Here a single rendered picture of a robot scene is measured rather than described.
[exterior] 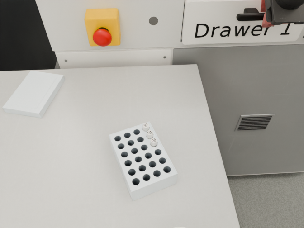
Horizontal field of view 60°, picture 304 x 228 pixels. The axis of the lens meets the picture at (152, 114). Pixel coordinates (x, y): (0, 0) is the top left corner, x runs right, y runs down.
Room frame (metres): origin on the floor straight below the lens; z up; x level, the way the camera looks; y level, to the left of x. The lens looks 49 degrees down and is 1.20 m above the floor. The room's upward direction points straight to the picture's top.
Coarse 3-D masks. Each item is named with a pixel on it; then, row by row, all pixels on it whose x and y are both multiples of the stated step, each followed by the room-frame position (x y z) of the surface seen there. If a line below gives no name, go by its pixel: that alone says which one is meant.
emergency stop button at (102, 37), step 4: (96, 32) 0.49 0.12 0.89; (100, 32) 0.49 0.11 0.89; (104, 32) 0.49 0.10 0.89; (108, 32) 0.50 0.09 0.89; (96, 36) 0.49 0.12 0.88; (100, 36) 0.49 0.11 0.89; (104, 36) 0.49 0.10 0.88; (108, 36) 0.49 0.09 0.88; (96, 40) 0.49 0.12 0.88; (100, 40) 0.49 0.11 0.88; (104, 40) 0.49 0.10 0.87; (108, 40) 0.49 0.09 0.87; (100, 44) 0.49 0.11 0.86; (104, 44) 0.49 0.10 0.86; (108, 44) 0.49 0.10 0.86
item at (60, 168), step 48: (0, 96) 0.43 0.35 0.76; (96, 96) 0.43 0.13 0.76; (144, 96) 0.43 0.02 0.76; (192, 96) 0.43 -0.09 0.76; (0, 144) 0.30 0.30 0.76; (48, 144) 0.30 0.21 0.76; (96, 144) 0.30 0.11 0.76; (192, 144) 0.30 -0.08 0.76; (0, 192) 0.20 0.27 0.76; (48, 192) 0.20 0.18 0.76; (96, 192) 0.20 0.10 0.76; (192, 192) 0.20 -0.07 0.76
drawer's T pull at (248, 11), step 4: (248, 8) 0.56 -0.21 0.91; (252, 8) 0.56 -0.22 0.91; (244, 12) 0.55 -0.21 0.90; (248, 12) 0.54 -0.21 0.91; (252, 12) 0.54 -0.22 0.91; (256, 12) 0.54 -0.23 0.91; (236, 16) 0.53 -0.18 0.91; (240, 16) 0.53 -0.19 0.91; (244, 16) 0.53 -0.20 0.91; (248, 16) 0.53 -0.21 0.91; (252, 16) 0.53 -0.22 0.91; (256, 16) 0.53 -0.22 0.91; (260, 16) 0.53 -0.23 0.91; (240, 20) 0.53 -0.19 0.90; (244, 20) 0.53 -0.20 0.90; (248, 20) 0.53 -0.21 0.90; (252, 20) 0.53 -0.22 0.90; (256, 20) 0.53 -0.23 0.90
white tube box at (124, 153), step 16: (128, 128) 0.31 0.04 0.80; (112, 144) 0.27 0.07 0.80; (128, 144) 0.28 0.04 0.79; (144, 144) 0.27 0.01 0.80; (160, 144) 0.27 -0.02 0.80; (128, 160) 0.24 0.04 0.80; (144, 160) 0.24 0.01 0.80; (160, 160) 0.25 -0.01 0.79; (128, 176) 0.21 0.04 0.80; (144, 176) 0.21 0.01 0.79; (160, 176) 0.21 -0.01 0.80; (176, 176) 0.21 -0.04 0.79; (144, 192) 0.19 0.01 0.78
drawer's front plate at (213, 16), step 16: (192, 0) 0.56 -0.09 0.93; (208, 0) 0.56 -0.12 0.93; (224, 0) 0.56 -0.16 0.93; (240, 0) 0.56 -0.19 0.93; (256, 0) 0.56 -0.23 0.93; (192, 16) 0.56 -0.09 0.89; (208, 16) 0.56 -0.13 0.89; (224, 16) 0.56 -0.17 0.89; (192, 32) 0.56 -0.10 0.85; (208, 32) 0.56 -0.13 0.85; (224, 32) 0.56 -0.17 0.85; (240, 32) 0.56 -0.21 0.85; (256, 32) 0.56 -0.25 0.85; (272, 32) 0.57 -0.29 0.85; (288, 32) 0.57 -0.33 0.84
